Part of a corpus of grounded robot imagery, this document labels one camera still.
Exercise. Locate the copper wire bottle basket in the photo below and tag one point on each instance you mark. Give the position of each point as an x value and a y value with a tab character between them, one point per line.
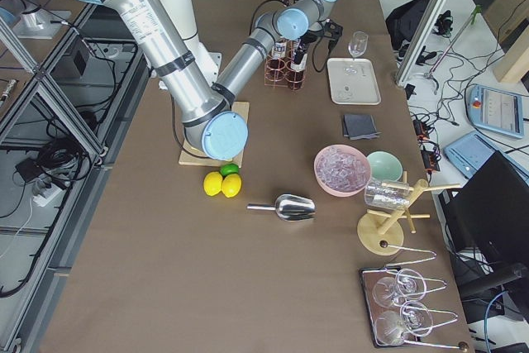
278	74

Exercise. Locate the tea bottle two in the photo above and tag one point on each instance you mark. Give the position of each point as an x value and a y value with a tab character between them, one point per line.
298	60

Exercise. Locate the tea bottle one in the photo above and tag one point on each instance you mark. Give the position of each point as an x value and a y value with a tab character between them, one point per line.
279	49

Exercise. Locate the clear wine glass on tray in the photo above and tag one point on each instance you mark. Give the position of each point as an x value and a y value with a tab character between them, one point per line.
356	47

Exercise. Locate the white rabbit tray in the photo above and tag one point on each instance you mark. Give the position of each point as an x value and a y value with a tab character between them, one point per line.
353	82

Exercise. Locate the black backpack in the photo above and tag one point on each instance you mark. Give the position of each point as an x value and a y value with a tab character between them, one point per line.
403	22

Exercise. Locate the grey folded cloth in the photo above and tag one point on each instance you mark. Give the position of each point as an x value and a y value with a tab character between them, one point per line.
359	126

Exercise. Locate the pink bowl of ice cubes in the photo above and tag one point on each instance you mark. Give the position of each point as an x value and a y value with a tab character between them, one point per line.
341	170

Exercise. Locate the green empty bowl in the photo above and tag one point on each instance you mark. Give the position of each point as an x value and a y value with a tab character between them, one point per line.
385	166

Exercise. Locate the green lime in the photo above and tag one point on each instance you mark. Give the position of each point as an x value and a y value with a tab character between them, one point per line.
228	169

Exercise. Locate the whole yellow lemon right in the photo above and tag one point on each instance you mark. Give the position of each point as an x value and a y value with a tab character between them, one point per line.
231	185

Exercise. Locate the whole yellow lemon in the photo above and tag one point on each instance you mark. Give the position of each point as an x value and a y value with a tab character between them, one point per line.
212	183
231	185

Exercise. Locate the bamboo cutting board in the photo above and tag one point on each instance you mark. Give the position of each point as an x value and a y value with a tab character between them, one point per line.
225	142

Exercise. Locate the steel ice scoop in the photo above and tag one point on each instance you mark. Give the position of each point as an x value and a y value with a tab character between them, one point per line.
289	207

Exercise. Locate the whole yellow lemon left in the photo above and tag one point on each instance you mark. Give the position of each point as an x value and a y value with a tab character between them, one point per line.
212	183

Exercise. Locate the clear glass mug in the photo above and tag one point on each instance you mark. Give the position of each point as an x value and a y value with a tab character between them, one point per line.
391	195

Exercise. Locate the blue teach pendant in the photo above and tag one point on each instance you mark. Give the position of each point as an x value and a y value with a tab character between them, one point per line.
496	110

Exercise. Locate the wooden cup tree stand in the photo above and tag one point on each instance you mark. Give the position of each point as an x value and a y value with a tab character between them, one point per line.
379	230

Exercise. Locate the black monitor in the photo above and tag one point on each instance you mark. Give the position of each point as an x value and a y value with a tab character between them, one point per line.
491	213

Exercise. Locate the upside-down wine glass far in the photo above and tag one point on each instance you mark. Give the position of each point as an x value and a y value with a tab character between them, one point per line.
401	286

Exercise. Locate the upside-down wine glass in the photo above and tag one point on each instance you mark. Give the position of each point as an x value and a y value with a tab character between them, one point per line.
406	326
401	286

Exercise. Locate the black tray with glasses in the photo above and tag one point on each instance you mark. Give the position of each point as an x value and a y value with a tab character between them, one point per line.
368	278

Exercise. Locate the upside-down wine glass near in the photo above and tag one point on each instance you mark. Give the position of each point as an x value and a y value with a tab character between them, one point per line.
406	326

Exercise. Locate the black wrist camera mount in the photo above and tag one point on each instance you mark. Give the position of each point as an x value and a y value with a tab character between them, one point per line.
331	30

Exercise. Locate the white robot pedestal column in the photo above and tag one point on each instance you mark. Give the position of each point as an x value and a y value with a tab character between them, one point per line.
182	15

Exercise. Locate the aluminium frame post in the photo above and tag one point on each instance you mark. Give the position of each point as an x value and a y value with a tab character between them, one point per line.
418	41

